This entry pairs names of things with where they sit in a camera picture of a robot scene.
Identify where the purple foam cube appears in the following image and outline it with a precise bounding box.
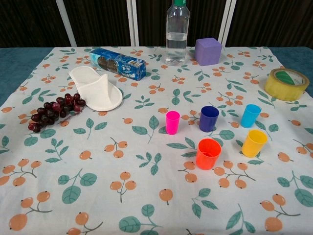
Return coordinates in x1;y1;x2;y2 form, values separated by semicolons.
195;38;223;67

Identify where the small pink plastic cup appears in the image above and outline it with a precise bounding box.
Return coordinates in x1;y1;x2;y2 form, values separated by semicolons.
165;110;181;135

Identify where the yellow packing tape roll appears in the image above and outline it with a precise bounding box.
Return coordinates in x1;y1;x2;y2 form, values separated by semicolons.
264;68;310;101

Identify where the dark purple plastic cup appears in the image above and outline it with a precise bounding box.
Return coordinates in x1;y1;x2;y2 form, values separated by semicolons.
199;105;220;133

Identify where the dark red grape bunch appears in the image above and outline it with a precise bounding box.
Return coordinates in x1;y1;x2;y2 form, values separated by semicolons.
28;93;87;134

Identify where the white partition frame post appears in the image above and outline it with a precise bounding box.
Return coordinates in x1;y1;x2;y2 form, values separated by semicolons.
126;0;140;47
217;0;237;47
55;0;78;47

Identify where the light blue plastic cup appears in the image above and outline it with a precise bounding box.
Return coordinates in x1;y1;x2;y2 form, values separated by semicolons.
240;104;262;129

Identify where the floral fruit print tablecloth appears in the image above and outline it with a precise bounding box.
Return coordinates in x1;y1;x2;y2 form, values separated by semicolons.
0;46;313;235

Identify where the clear plastic water bottle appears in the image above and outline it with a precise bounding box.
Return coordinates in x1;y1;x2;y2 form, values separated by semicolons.
165;0;191;66

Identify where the yellow plastic cup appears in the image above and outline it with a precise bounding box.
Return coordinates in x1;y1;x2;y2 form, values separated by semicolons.
241;129;268;158

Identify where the blue cookie box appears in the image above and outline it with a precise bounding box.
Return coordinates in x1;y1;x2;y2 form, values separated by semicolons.
88;47;147;81

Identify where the white disposable slipper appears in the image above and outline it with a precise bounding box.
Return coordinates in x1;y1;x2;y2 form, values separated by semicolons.
68;66;123;112

